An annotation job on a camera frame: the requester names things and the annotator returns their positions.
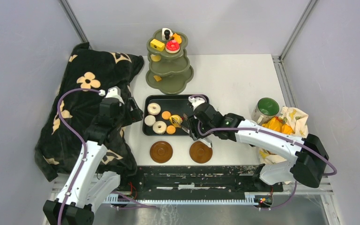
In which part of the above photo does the black floral plush blanket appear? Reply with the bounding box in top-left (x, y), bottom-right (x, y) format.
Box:
top-left (34, 42), bottom-right (144, 181)

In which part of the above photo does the yellow layered cake slice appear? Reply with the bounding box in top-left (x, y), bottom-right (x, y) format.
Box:
top-left (150, 39), bottom-right (165, 52)

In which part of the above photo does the orange fish-shaped pastry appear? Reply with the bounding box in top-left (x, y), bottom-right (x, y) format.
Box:
top-left (172, 33), bottom-right (182, 44)

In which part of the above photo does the round tan biscuit upper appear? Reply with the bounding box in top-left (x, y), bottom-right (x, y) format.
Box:
top-left (161, 111), bottom-right (172, 120)

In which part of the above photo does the steel tongs white handle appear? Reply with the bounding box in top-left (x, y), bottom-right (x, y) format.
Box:
top-left (173, 113), bottom-right (212, 148)

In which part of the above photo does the green three-tier serving stand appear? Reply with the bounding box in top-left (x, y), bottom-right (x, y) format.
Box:
top-left (146, 28), bottom-right (194, 94)

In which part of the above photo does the yellow cream cupcake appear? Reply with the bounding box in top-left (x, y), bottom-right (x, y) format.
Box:
top-left (150, 54), bottom-right (162, 62)

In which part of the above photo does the brown wooden coaster left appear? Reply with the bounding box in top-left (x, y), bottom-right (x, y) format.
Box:
top-left (150, 141), bottom-right (173, 164)

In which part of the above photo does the black rectangular tray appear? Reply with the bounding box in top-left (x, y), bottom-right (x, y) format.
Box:
top-left (142, 94), bottom-right (193, 136)

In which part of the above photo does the yellow swirl roll cake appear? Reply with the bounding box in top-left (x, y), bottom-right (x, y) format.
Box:
top-left (169, 115), bottom-right (183, 128)

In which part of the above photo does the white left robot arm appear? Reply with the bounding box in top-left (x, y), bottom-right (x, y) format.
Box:
top-left (43, 86), bottom-right (143, 225)

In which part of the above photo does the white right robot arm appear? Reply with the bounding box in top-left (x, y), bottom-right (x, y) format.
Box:
top-left (187, 95), bottom-right (337, 191)

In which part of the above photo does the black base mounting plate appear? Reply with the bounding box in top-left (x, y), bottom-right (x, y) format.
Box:
top-left (117, 165), bottom-right (283, 193)

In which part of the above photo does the patterned white yellow cloth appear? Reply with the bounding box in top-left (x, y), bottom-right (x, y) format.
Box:
top-left (257, 106), bottom-right (310, 165)

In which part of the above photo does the brown wooden coaster right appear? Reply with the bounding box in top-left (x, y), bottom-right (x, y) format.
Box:
top-left (189, 141), bottom-right (213, 164)

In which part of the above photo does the rectangular tan cracker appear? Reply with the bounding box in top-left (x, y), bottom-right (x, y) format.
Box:
top-left (153, 75), bottom-right (162, 82)

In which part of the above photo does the round tan biscuit lower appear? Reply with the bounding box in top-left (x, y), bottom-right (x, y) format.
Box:
top-left (166, 125), bottom-right (176, 135)

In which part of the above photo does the round tan biscuit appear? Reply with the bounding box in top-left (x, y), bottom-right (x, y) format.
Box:
top-left (166, 125), bottom-right (176, 135)
top-left (161, 111), bottom-right (172, 120)

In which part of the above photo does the white cake block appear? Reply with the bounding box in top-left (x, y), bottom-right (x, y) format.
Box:
top-left (161, 28), bottom-right (173, 41)

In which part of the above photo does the white round cake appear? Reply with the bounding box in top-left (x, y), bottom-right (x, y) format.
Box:
top-left (144, 115), bottom-right (156, 127)

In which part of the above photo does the white glazed donut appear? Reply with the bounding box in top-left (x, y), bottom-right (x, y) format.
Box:
top-left (147, 103), bottom-right (161, 116)
top-left (152, 121), bottom-right (167, 135)

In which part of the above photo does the brown wooden coaster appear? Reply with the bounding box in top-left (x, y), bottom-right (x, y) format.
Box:
top-left (150, 141), bottom-right (173, 164)
top-left (189, 141), bottom-right (213, 164)

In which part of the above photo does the red glazed donut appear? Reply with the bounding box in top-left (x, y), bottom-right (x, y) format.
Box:
top-left (165, 40), bottom-right (180, 54)

